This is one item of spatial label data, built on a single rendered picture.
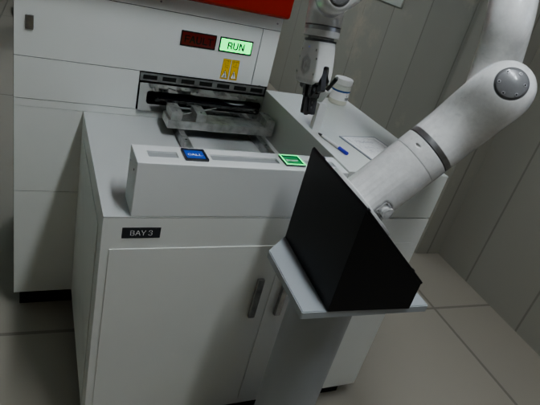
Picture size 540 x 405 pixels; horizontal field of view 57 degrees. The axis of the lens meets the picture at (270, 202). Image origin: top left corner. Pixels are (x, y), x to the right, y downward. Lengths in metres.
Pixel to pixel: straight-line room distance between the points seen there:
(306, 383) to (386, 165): 0.60
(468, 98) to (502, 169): 1.88
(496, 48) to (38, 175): 1.41
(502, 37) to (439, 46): 2.27
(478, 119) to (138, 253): 0.82
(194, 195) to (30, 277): 1.02
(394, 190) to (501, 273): 1.92
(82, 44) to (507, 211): 2.21
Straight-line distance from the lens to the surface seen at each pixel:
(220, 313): 1.46
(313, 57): 1.20
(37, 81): 1.70
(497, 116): 1.09
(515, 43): 1.22
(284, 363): 1.33
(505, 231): 2.93
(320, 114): 1.55
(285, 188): 1.27
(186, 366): 1.58
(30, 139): 1.77
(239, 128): 1.68
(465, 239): 3.12
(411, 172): 1.08
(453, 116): 1.10
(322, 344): 1.26
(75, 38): 1.66
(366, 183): 1.08
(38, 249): 1.99
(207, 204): 1.21
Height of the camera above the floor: 1.45
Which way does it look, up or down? 28 degrees down
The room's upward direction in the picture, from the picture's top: 16 degrees clockwise
